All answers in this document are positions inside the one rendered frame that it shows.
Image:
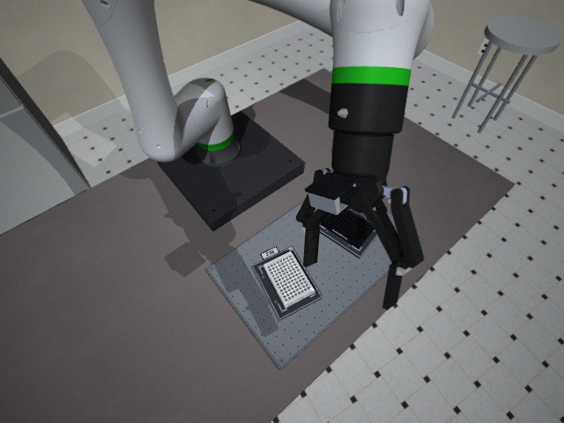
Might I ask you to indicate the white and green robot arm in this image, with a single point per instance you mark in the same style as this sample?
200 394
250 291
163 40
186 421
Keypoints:
374 44

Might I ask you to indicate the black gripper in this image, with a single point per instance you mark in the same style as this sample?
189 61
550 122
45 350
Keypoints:
369 158

